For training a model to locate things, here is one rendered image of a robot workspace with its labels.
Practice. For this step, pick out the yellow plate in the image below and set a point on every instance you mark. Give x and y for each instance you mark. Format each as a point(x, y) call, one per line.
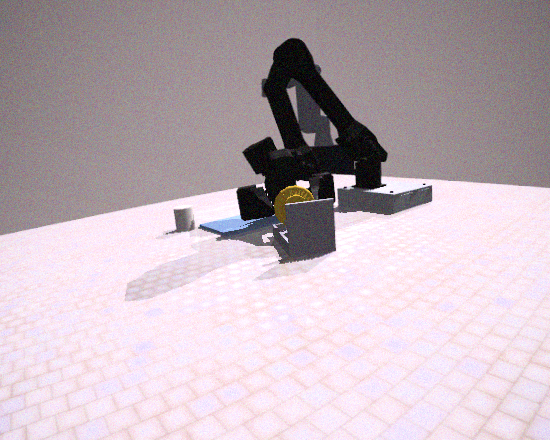
point(292, 194)

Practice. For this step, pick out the light blue square mat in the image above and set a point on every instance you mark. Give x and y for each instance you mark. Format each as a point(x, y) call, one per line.
point(235, 225)

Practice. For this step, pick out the white cylinder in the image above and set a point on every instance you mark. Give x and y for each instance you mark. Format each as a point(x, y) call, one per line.
point(184, 218)

